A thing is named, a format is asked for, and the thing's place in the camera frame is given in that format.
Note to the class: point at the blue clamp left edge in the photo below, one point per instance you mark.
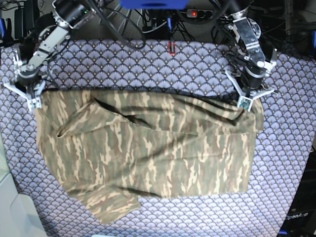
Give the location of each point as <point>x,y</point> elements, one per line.
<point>5,32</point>

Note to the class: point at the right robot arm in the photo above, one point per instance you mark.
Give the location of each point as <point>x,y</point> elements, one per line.
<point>42,44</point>

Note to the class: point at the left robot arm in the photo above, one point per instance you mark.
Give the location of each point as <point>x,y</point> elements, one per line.
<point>258,61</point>

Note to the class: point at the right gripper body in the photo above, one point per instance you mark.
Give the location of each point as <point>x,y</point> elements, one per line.
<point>30,89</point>

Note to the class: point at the light green cloth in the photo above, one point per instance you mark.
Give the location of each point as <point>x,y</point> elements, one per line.
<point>18,215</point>

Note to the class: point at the purple fan-pattern table cloth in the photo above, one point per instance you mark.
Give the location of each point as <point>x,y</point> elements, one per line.
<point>282,149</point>

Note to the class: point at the blue clamp edge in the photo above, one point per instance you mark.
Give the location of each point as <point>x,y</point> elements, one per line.
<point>312,45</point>
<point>5,32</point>

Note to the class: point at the black OpenArm box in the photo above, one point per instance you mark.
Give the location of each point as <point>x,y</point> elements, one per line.
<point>301,218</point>

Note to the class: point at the blue clamp right edge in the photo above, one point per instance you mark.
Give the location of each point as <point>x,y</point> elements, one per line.
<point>312,45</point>

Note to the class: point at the red black table clamp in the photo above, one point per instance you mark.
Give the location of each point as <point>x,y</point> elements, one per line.
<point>171,48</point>

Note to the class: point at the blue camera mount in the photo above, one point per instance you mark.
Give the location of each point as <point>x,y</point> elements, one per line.
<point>153,4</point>

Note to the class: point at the black power strip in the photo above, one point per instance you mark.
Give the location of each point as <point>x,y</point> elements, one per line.
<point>199,14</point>

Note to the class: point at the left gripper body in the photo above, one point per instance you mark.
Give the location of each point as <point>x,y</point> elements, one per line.
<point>250,86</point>

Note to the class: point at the camouflage T-shirt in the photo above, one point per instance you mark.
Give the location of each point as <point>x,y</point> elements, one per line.
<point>107,148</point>

